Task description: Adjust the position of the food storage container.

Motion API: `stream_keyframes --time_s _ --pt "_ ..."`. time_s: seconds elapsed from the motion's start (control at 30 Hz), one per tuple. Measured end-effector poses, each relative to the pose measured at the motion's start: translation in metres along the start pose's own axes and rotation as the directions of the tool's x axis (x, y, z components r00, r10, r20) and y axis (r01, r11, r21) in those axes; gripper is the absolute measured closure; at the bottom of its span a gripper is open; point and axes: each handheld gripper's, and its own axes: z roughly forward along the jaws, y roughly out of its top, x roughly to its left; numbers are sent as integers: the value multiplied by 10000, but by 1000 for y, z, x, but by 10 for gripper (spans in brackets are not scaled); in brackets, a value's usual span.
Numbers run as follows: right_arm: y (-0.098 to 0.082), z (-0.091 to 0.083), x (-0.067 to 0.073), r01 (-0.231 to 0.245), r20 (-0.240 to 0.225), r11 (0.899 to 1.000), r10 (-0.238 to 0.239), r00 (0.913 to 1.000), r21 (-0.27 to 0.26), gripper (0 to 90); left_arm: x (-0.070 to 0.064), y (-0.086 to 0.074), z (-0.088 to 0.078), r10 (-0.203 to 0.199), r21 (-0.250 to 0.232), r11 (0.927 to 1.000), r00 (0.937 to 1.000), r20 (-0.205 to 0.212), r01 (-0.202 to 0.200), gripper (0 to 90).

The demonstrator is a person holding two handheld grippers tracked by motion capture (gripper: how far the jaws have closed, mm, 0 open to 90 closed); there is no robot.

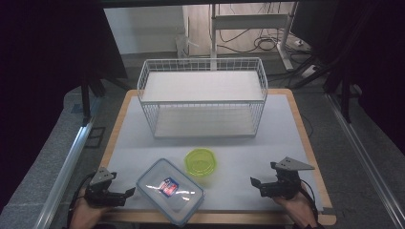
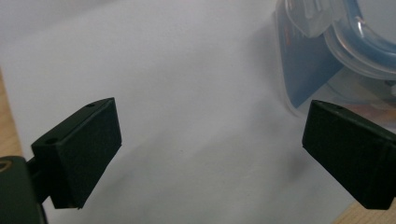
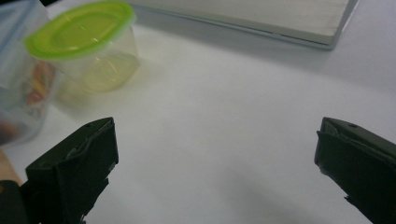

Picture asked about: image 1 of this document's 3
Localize white wire rack shelf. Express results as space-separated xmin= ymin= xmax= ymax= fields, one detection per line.
xmin=137 ymin=56 xmax=269 ymax=139

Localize light grey table mat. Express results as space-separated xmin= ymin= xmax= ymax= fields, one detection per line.
xmin=106 ymin=94 xmax=326 ymax=213

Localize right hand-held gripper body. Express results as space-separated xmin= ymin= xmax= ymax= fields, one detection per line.
xmin=270 ymin=156 xmax=316 ymax=201

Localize white power strip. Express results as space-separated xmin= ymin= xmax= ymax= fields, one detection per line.
xmin=300 ymin=64 xmax=318 ymax=79

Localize aluminium rail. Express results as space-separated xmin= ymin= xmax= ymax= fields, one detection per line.
xmin=33 ymin=122 xmax=94 ymax=229
xmin=327 ymin=94 xmax=405 ymax=229

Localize person's left hand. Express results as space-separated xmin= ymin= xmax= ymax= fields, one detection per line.
xmin=69 ymin=187 xmax=113 ymax=229

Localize black floor cables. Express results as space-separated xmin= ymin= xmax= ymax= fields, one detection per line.
xmin=218 ymin=28 xmax=314 ymax=65

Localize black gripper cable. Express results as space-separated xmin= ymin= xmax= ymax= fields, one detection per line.
xmin=66 ymin=172 xmax=97 ymax=229
xmin=299 ymin=178 xmax=320 ymax=223

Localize white desk frame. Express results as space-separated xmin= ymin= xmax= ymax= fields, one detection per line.
xmin=208 ymin=1 xmax=299 ymax=72

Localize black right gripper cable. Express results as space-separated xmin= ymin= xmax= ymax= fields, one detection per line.
xmin=299 ymin=178 xmax=320 ymax=223

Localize black square floor frame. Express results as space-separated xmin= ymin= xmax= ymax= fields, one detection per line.
xmin=83 ymin=126 xmax=106 ymax=149

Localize person's right hand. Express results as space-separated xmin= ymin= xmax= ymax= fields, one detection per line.
xmin=272 ymin=190 xmax=320 ymax=228

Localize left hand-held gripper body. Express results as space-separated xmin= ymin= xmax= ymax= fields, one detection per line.
xmin=84 ymin=167 xmax=117 ymax=207

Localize clear plastic food container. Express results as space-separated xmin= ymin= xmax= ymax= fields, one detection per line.
xmin=136 ymin=157 xmax=205 ymax=227

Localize green translucent plastic bowl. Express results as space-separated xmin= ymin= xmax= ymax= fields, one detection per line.
xmin=183 ymin=147 xmax=218 ymax=177

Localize black metal stand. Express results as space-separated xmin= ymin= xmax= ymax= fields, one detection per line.
xmin=79 ymin=74 xmax=107 ymax=126
xmin=323 ymin=61 xmax=355 ymax=124

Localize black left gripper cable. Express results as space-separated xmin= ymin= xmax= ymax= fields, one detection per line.
xmin=66 ymin=172 xmax=97 ymax=229

